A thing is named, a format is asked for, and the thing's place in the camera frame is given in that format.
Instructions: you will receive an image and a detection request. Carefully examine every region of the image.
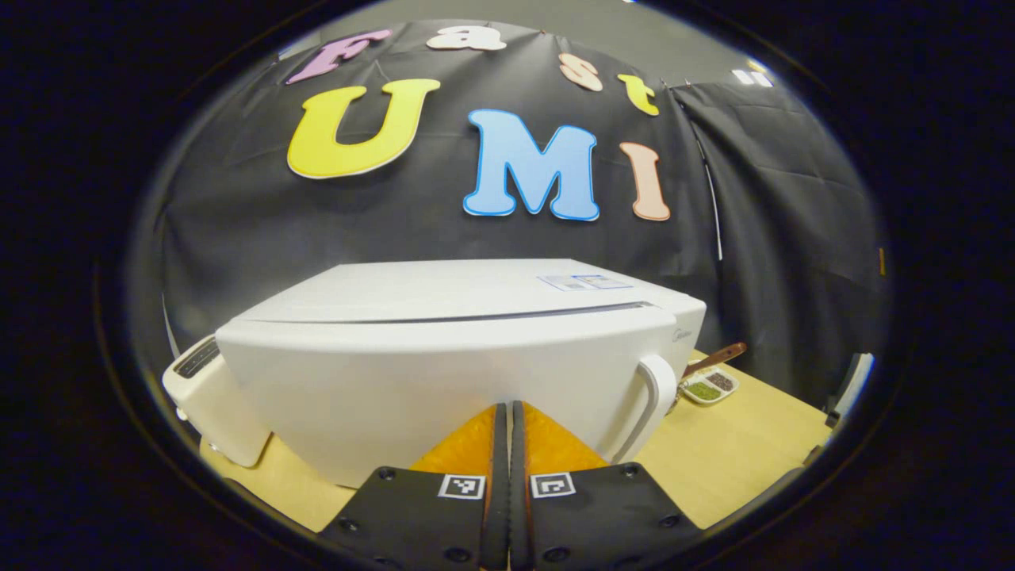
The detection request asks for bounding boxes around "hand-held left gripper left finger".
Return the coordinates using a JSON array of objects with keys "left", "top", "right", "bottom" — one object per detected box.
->
[{"left": 317, "top": 402, "right": 509, "bottom": 571}]

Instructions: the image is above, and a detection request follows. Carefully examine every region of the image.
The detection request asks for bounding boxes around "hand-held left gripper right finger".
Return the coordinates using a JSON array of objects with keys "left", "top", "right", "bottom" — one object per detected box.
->
[{"left": 510, "top": 400, "right": 705, "bottom": 571}]

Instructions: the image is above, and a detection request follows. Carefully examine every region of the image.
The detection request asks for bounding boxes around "white microwave oven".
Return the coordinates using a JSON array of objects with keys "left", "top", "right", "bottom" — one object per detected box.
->
[{"left": 216, "top": 258, "right": 707, "bottom": 489}]

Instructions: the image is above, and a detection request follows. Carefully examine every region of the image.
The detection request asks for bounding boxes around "white divided dish of beans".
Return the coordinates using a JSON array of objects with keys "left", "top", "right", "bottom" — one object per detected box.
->
[{"left": 682, "top": 369, "right": 741, "bottom": 406}]

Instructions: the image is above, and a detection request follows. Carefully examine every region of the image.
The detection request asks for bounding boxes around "white toaster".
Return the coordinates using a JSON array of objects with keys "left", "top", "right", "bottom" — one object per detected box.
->
[{"left": 163, "top": 335, "right": 272, "bottom": 469}]

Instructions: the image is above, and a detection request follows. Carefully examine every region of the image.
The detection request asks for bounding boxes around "brown-handled utensil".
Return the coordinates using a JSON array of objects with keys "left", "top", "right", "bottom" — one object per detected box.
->
[{"left": 680, "top": 342, "right": 748, "bottom": 380}]

